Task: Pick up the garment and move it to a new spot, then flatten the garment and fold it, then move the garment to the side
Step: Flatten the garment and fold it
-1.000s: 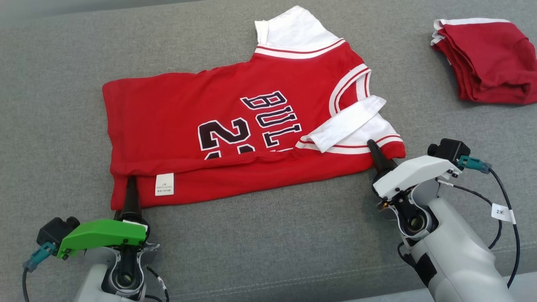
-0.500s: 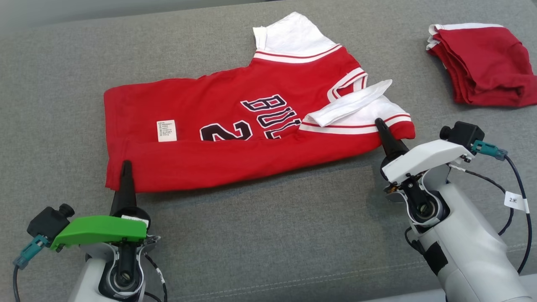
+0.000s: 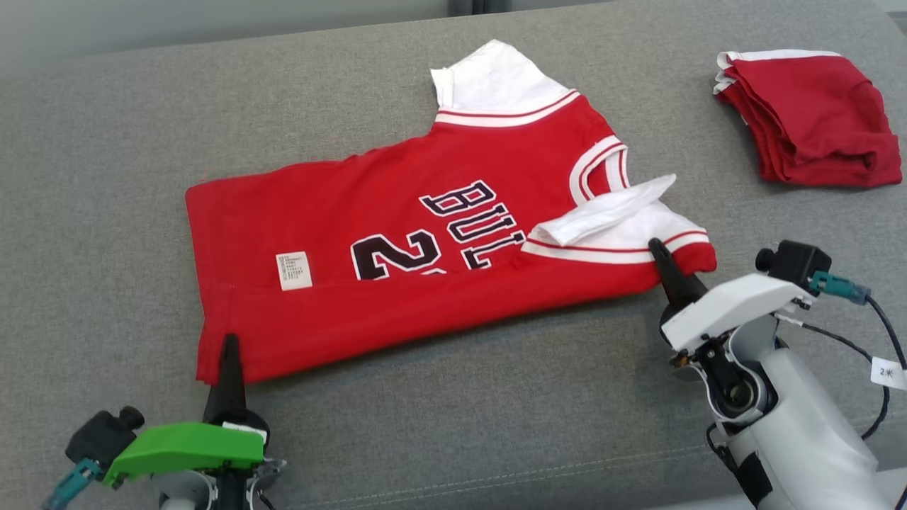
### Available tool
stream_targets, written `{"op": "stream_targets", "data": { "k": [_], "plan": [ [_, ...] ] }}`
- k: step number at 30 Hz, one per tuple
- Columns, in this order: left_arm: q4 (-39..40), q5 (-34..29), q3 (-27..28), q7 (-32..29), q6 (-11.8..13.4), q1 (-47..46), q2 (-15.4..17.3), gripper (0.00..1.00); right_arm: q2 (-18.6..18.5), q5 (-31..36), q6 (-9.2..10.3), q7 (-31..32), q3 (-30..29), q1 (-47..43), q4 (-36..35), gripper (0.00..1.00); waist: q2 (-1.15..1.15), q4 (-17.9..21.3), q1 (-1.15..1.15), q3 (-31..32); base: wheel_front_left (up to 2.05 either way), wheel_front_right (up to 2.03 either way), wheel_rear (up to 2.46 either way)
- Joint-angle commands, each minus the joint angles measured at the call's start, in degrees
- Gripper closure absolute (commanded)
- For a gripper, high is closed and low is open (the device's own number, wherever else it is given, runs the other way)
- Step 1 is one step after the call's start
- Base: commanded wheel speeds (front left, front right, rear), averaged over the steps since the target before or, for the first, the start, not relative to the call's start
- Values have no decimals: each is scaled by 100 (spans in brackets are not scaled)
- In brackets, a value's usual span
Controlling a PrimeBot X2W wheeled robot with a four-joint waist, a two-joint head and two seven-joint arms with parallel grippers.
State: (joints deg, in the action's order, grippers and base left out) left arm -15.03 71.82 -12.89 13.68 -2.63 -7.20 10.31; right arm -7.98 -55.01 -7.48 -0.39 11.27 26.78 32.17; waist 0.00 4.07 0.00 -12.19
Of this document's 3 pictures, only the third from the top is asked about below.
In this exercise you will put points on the teal right camera connector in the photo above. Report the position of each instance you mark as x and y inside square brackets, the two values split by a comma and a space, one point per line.
[840, 287]

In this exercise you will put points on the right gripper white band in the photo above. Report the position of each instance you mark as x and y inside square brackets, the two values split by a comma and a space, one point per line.
[737, 301]

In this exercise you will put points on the teal left camera connector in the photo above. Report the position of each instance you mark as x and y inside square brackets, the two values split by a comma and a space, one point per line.
[71, 485]

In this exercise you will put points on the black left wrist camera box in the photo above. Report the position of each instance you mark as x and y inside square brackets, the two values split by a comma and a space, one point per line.
[103, 435]

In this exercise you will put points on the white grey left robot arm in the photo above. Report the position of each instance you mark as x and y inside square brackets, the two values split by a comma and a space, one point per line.
[181, 492]

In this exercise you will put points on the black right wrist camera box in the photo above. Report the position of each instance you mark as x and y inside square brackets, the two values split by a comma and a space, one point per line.
[797, 262]

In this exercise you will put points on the red white basketball jersey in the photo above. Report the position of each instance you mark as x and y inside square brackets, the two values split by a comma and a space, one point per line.
[340, 227]

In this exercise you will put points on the red shorts white stripe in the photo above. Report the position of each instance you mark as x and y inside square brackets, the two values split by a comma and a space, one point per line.
[815, 120]

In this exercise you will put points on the teal camera connector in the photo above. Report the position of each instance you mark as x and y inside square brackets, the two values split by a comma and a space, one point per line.
[71, 485]
[840, 287]

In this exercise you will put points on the grey vertical post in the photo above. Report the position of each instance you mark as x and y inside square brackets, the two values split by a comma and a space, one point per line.
[494, 6]
[460, 7]

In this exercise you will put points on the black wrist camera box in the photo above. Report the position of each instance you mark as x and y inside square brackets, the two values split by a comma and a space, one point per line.
[103, 435]
[797, 262]

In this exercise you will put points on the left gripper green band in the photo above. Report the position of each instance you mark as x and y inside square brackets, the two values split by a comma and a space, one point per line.
[184, 446]

